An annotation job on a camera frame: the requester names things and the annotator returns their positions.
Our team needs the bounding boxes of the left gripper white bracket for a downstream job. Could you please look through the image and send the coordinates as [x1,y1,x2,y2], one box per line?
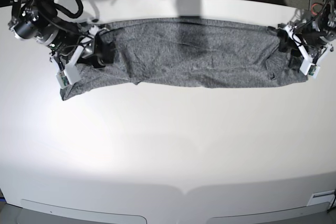
[276,22,333,73]

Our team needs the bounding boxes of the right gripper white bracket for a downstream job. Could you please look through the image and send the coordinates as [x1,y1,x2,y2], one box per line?
[50,25,114,82]

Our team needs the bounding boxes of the grey long-sleeve T-shirt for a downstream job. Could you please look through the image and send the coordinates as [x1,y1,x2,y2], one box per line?
[60,17,308,100]

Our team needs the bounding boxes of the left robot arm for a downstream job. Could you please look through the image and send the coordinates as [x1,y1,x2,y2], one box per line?
[276,0,335,78]

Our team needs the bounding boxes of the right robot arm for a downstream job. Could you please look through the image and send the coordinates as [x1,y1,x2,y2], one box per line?
[8,0,114,89]

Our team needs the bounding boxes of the white label plate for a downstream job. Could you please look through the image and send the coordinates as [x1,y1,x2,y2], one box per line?
[307,190,335,206]

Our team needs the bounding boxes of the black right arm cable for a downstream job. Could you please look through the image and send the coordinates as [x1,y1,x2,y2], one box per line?
[52,0,85,19]

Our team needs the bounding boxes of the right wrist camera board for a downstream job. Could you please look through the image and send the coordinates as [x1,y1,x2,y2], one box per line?
[56,71,69,89]

